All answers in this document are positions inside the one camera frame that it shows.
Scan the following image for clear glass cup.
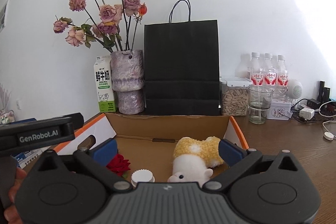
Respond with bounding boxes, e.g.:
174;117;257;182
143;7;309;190
248;86;274;124

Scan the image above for yellow white plush toy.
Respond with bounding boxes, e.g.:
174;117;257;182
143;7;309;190
167;136;224;186

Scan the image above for person left hand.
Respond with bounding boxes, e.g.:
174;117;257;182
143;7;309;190
3;168;27;224

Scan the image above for purple textured vase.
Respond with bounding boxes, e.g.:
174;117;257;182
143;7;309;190
110;50;145;115

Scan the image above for red fabric rose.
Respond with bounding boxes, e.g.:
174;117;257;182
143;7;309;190
106;153;130;177

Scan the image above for white round speaker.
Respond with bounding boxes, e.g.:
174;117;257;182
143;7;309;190
286;80;302;100

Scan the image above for dried pink rose bouquet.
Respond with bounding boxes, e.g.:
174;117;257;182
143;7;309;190
53;0;147;53

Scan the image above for white bottle cap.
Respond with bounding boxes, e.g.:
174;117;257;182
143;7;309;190
131;169;155;188

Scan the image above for water bottle pack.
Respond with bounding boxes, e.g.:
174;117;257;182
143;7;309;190
235;52;289;100

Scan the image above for white patterned tin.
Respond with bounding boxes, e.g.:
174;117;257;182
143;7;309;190
266;99;293;121

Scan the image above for black paper shopping bag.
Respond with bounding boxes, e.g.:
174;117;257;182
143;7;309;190
143;0;221;117

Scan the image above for black power strip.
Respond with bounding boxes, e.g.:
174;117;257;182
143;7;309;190
317;81;330;103

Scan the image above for blue white paper boxes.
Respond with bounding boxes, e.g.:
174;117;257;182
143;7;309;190
12;117;44;169

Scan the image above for green white milk carton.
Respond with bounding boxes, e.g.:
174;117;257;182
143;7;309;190
93;55;117;113

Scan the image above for wire storage rack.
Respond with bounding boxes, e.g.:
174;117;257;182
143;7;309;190
0;109;15;125

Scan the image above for white charger with cables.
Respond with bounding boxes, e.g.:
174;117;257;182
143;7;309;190
291;99;336;141

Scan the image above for seed filled clear container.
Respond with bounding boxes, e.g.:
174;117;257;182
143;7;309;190
220;77;252;116

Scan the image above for red cardboard box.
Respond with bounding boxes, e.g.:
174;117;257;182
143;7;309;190
54;113;249;182

